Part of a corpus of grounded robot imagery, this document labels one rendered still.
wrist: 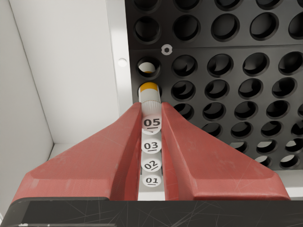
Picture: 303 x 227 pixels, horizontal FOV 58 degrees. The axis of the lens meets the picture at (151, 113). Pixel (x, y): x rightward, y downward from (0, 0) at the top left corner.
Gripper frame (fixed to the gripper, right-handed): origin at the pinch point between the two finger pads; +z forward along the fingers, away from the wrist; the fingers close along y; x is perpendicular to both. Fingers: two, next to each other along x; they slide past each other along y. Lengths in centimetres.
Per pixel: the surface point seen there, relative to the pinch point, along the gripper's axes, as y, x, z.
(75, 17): 5.2, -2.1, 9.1
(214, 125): -4.6, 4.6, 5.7
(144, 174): 0.4, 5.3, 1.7
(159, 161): -0.5, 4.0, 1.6
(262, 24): -6.3, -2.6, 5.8
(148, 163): 0.2, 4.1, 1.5
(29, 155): 9.0, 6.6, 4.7
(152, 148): 0.0, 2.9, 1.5
